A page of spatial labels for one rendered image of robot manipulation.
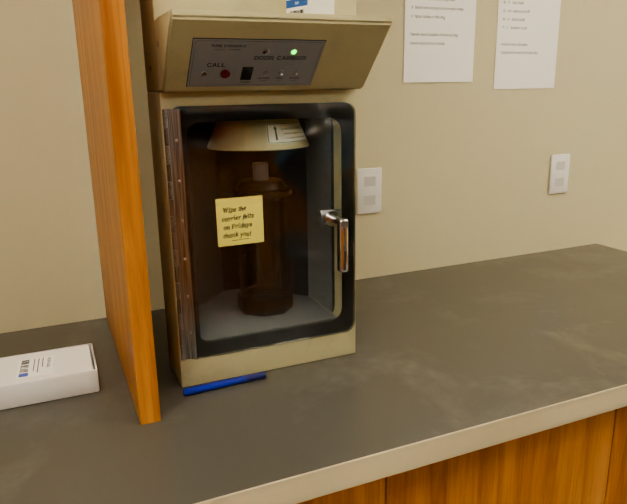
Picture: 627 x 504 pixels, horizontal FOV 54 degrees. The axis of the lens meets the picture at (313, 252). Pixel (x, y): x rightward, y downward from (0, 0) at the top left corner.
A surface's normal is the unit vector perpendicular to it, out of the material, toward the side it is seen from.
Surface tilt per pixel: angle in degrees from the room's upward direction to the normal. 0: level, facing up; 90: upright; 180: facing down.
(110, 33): 90
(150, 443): 0
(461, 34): 90
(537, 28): 90
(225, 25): 135
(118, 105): 90
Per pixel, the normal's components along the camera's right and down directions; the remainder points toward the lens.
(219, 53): 0.30, 0.85
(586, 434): 0.40, 0.23
